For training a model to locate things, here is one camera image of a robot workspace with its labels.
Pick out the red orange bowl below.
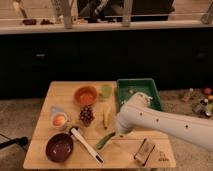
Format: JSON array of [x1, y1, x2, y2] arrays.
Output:
[[74, 86, 98, 107]]

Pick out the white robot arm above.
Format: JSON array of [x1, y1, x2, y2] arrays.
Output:
[[116, 92, 213, 151]]

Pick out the bunch of purple grapes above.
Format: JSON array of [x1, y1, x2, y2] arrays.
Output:
[[79, 106, 94, 127]]

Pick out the light green cup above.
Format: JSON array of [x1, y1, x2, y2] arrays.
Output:
[[101, 84, 112, 98]]

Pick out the dark maroon bowl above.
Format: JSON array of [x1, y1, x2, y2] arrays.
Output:
[[45, 133, 73, 163]]

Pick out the yellow banana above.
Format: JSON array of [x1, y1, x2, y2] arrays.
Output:
[[103, 105, 111, 129]]

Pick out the items on floor right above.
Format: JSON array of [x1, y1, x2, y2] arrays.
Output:
[[181, 87, 213, 118]]

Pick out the white handled kitchen tool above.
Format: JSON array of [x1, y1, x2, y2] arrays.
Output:
[[69, 127, 104, 164]]

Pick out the green plastic tray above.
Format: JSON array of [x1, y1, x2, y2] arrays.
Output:
[[117, 78, 163, 111]]

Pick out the wooden folding table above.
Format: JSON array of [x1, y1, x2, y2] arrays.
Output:
[[23, 82, 176, 170]]

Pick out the black stand on floor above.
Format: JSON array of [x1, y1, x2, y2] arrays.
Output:
[[0, 136, 29, 149]]

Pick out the green pepper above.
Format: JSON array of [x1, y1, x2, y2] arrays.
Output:
[[96, 132, 116, 150]]

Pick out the dark rectangular card box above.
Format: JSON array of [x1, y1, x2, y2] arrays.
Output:
[[134, 139, 155, 166]]

